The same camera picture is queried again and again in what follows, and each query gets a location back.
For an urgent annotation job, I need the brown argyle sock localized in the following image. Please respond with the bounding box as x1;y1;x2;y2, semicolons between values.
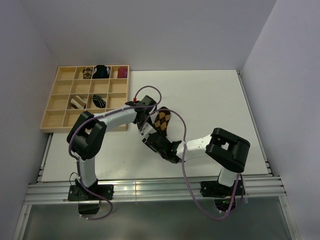
154;106;171;136

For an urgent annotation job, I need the black white striped sock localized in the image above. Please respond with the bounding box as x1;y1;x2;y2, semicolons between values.
92;94;106;109

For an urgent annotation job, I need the tan brown striped sock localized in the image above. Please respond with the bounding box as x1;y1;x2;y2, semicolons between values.
70;95;87;109

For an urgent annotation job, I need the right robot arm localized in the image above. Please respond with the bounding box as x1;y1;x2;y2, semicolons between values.
142;127;251;195

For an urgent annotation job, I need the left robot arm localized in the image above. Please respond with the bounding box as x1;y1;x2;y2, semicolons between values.
67;95;158;200

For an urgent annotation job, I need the rolled red sock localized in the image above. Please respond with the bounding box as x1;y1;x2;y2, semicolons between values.
117;67;128;79

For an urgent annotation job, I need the wooden compartment tray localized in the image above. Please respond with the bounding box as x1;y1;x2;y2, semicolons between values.
40;65;130;133

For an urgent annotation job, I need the rolled black blue sock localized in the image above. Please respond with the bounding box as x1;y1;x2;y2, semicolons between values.
92;65;111;79

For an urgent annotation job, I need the rolled argyle sock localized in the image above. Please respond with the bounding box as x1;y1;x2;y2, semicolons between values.
82;66;93;79

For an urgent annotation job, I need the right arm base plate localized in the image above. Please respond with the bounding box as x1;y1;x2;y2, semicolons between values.
200;180;246;212

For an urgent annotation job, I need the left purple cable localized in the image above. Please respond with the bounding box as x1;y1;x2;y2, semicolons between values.
67;86;163;221

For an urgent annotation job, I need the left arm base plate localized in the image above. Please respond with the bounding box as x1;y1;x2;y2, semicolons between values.
67;181;114;217

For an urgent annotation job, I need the aluminium rail frame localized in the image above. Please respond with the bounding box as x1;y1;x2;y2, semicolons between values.
14;69;301;240

